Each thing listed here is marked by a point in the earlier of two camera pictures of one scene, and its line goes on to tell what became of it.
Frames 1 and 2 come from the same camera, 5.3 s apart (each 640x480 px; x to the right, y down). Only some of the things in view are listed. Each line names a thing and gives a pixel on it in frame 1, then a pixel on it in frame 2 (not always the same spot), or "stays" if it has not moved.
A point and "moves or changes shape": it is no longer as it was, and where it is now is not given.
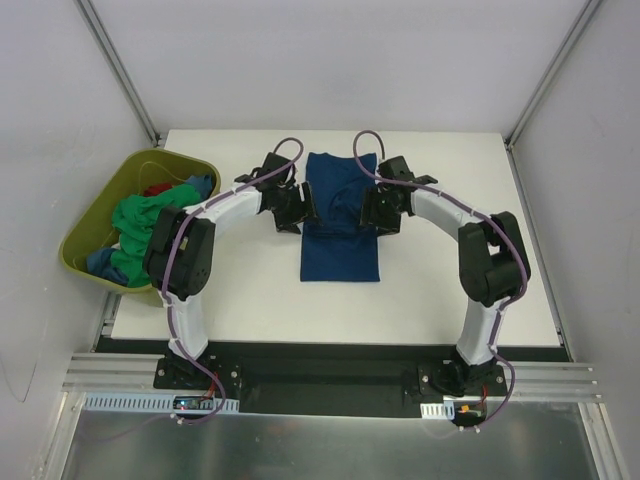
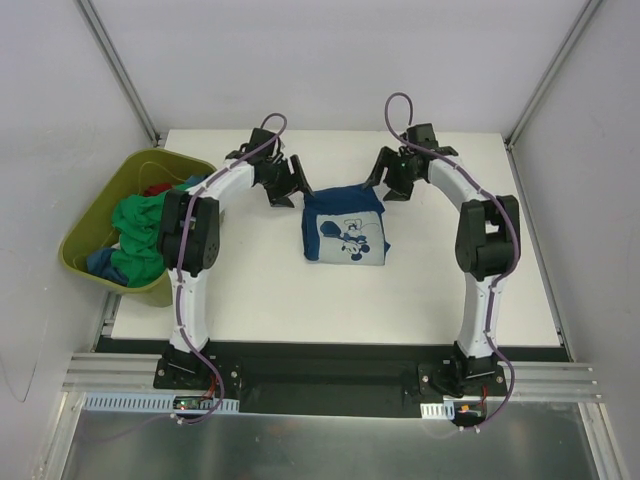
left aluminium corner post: x=104 y=46 stays
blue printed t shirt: x=341 y=248 moves or changes shape
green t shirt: x=135 y=217 stays
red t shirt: x=154 y=190 stays
